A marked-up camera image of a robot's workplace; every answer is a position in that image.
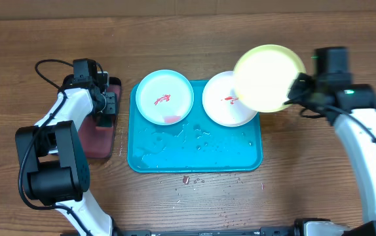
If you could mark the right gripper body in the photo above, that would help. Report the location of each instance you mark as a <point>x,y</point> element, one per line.
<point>296,95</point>

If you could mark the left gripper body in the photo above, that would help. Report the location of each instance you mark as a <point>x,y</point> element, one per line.
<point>109,106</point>

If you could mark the green and orange sponge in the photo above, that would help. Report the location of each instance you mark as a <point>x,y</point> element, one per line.
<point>104,121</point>

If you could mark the yellow-green plate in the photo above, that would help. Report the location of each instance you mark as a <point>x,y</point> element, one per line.
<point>264,76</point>

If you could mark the light blue plate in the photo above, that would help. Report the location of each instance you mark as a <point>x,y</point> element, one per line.
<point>164,97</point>

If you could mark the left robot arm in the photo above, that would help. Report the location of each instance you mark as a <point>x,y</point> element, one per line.
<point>53,153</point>

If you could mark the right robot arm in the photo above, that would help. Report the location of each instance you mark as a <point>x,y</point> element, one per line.
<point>357,133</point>

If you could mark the black tray with pink water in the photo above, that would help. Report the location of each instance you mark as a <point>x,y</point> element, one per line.
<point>97,142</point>

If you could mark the teal plastic serving tray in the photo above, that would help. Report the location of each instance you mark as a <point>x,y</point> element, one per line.
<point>195,144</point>

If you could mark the white plate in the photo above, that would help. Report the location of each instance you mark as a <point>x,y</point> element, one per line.
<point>221,103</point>

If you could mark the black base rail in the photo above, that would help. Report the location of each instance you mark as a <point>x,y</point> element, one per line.
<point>263,231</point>

